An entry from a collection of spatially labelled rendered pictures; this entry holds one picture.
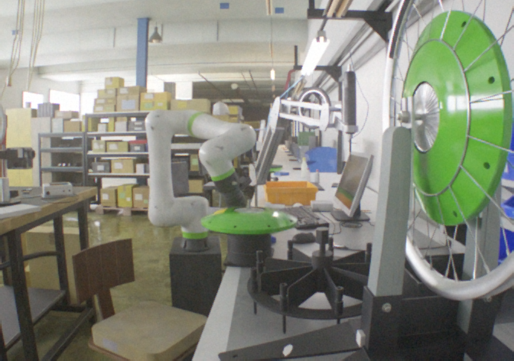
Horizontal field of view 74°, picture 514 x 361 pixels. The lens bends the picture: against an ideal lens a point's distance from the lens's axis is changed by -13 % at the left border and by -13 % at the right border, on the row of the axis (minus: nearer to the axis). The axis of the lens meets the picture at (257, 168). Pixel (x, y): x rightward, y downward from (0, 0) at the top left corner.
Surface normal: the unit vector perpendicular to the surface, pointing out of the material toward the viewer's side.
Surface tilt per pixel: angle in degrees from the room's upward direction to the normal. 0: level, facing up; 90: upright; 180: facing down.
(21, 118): 90
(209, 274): 90
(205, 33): 90
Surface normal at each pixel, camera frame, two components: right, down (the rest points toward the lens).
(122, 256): 0.73, 0.05
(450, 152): -0.97, 0.14
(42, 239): 0.04, 0.08
